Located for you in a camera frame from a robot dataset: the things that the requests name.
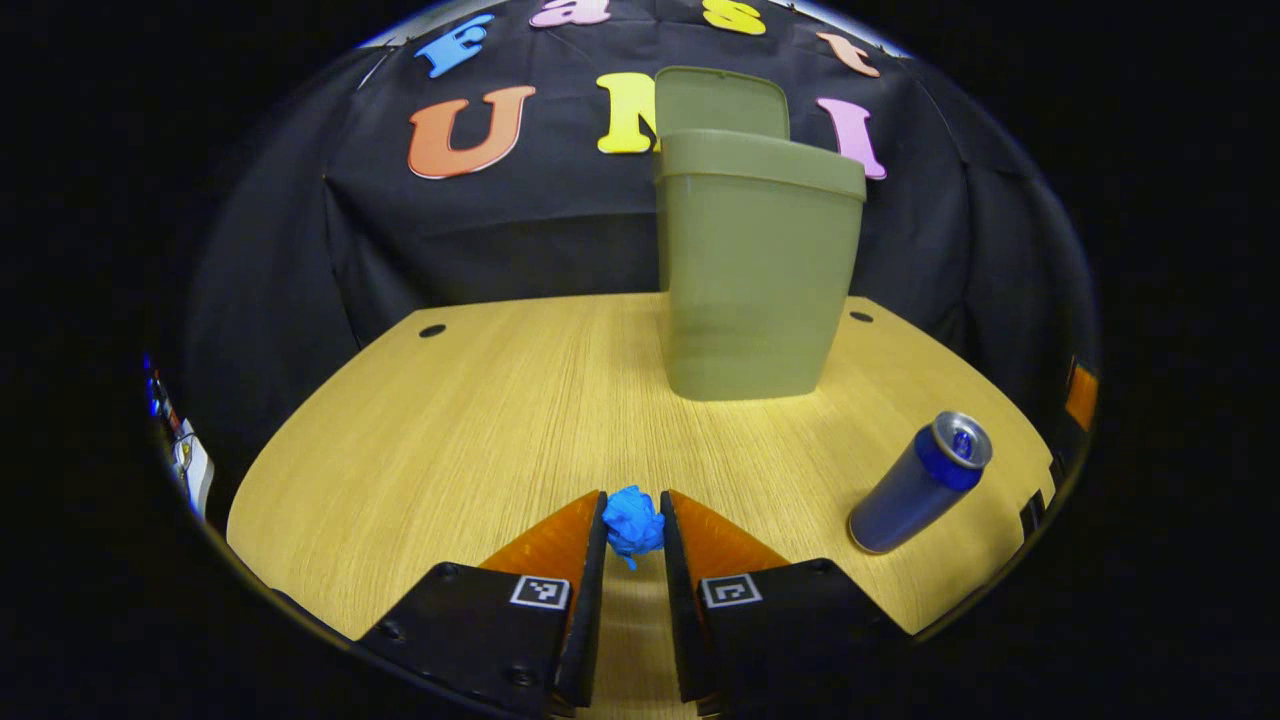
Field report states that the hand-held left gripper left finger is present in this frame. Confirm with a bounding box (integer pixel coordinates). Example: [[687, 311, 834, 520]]
[[355, 490, 609, 719]]

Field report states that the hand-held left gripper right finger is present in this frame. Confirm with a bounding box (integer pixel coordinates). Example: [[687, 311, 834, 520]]
[[660, 490, 911, 716]]

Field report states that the blue paper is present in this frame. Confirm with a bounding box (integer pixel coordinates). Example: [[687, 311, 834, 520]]
[[602, 486, 666, 571]]

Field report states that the blue pop can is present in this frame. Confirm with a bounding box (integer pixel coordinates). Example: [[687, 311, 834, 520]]
[[847, 411, 994, 555]]

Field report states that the green desktop garbage bin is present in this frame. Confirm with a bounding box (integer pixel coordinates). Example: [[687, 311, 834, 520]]
[[653, 65, 867, 402]]

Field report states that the white side table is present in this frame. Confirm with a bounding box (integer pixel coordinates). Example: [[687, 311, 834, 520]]
[[172, 418, 215, 519]]

